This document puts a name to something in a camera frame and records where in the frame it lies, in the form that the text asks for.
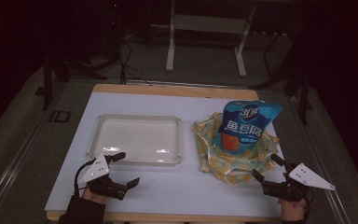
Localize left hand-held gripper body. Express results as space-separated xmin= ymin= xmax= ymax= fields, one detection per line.
xmin=79 ymin=153 xmax=129 ymax=201

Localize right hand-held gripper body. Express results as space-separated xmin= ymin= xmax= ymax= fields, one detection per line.
xmin=261 ymin=162 xmax=337 ymax=203

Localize cream white plastic tray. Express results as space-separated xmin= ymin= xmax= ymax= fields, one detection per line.
xmin=86 ymin=113 xmax=183 ymax=167

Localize yellow green patterned cloth bag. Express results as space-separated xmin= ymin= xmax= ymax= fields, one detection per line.
xmin=192 ymin=111 xmax=281 ymax=186

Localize blue snack bag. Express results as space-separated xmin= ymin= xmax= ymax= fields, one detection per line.
xmin=212 ymin=99 xmax=284 ymax=156

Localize person's left hand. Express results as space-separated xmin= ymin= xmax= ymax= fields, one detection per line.
xmin=81 ymin=186 xmax=107 ymax=205

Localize person's right hand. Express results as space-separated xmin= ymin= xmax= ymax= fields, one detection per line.
xmin=277 ymin=197 xmax=310 ymax=224

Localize black metal stand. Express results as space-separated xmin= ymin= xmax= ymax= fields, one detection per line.
xmin=249 ymin=31 xmax=314 ymax=126
xmin=41 ymin=50 xmax=109 ymax=112

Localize dark equipment tower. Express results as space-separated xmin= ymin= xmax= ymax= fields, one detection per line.
xmin=103 ymin=0 xmax=123 ymax=59

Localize white metal stand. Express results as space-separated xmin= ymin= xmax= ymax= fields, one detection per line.
xmin=165 ymin=0 xmax=257 ymax=78

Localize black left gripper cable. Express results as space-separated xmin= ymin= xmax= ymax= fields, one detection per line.
xmin=73 ymin=159 xmax=97 ymax=198

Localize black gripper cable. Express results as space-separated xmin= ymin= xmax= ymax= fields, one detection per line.
xmin=303 ymin=188 xmax=314 ymax=220
xmin=73 ymin=159 xmax=97 ymax=198

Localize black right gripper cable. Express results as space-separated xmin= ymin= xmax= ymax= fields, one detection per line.
xmin=303 ymin=188 xmax=314 ymax=220

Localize metal floor rail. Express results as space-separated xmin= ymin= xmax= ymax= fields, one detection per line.
xmin=286 ymin=95 xmax=352 ymax=224
xmin=0 ymin=109 xmax=54 ymax=224

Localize black floor cables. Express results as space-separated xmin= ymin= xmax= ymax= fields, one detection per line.
xmin=117 ymin=39 xmax=154 ymax=87

